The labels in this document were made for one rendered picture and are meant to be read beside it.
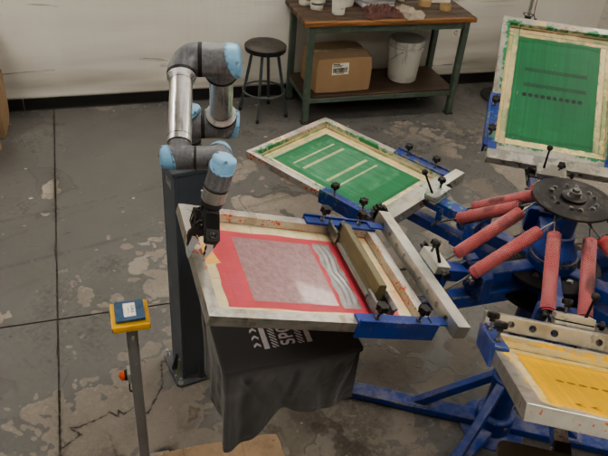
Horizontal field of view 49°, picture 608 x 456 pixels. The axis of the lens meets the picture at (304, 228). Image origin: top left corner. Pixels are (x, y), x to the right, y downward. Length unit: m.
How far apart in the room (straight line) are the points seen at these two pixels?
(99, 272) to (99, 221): 0.53
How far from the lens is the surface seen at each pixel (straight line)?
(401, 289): 2.40
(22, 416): 3.46
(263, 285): 2.17
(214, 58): 2.29
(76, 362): 3.63
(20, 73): 5.95
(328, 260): 2.41
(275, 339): 2.32
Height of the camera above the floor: 2.59
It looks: 35 degrees down
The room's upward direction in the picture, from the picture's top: 5 degrees clockwise
